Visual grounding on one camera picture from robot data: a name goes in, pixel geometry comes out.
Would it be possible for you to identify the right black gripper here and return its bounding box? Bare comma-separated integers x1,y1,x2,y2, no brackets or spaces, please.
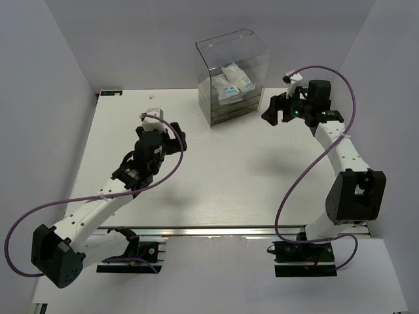
261,85,312,126

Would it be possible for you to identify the white wipes pack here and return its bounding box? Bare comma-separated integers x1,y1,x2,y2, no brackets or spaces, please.
211,74,240,105
221,62,255,93

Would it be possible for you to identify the clear acrylic drawer organizer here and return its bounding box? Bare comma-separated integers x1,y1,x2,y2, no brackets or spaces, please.
195,28,269,128

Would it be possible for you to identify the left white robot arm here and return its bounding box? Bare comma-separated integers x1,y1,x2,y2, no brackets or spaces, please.
31,121,187,288

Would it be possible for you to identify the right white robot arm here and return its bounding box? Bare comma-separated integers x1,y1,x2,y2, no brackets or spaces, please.
262,75,386,261

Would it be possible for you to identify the left blue table label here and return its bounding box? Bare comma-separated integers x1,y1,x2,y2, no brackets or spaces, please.
100,90,122,97

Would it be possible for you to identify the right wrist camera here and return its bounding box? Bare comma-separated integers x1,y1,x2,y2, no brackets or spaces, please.
283,71,303,98

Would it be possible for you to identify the aluminium table rail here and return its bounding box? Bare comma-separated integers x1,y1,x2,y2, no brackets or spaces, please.
93,225,371,238

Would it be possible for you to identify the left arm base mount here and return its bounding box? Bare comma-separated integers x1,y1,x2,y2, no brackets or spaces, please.
96,227,166,274

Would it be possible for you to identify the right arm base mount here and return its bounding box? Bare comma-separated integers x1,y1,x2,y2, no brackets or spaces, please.
266,241,337,278

